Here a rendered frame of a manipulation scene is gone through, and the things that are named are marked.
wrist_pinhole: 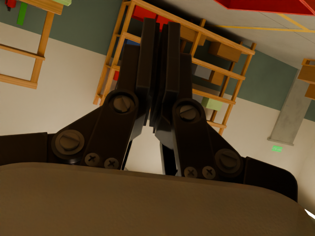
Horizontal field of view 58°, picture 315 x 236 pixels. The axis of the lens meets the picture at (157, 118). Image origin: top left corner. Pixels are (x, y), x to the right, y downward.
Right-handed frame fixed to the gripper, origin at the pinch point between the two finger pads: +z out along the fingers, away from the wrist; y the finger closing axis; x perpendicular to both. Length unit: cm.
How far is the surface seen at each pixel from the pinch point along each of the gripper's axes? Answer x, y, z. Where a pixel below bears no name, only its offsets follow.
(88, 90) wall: -444, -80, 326
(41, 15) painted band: -329, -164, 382
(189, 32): -353, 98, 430
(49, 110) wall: -459, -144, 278
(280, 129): -644, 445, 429
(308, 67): -379, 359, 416
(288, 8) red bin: -21, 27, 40
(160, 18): -324, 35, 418
